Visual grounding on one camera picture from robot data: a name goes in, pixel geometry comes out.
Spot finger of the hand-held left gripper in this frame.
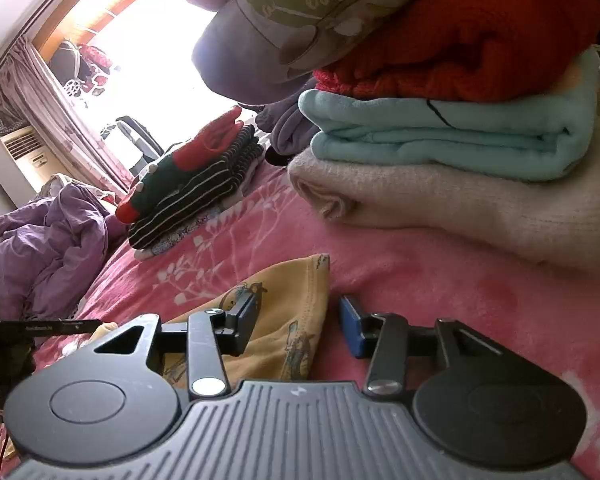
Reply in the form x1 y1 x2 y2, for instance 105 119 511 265
55 318 103 334

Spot black white striped garment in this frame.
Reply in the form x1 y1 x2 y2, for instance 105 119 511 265
127 125 263 251

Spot lavender leaf print garment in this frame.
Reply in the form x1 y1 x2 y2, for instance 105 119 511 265
182 0 416 106

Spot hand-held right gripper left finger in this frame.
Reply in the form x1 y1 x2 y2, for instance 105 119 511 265
80 292 261 402

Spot black curtain rod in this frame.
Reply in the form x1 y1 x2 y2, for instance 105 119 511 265
0 0 108 98

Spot red knit folded sweater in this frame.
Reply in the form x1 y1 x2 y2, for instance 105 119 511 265
312 0 600 103

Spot grey folded garment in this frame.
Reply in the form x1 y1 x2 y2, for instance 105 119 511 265
255 77 326 158

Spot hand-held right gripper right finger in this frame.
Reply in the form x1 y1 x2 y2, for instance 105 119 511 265
339 295 518 401

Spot hanging red dark clothes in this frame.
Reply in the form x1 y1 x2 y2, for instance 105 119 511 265
50 40 116 98

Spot beige folded blanket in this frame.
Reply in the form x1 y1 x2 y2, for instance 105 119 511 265
287 60 600 277

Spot red green knit sweater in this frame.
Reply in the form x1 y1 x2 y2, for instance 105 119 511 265
115 105 246 223

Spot pink floral curtain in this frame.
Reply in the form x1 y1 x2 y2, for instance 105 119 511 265
0 35 136 191

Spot black metal frame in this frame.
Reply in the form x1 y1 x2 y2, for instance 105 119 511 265
115 116 166 173

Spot pink floral bed sheet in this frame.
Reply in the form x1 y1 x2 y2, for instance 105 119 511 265
30 157 600 480

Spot yellow printed garment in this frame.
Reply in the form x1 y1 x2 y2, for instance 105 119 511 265
161 254 331 392

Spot light teal folded garment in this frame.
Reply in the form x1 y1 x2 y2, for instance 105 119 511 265
297 50 600 183

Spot purple duvet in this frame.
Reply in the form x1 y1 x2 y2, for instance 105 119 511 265
0 182 131 321

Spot white air conditioner unit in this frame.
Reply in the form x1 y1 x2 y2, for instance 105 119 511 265
0 125 56 206

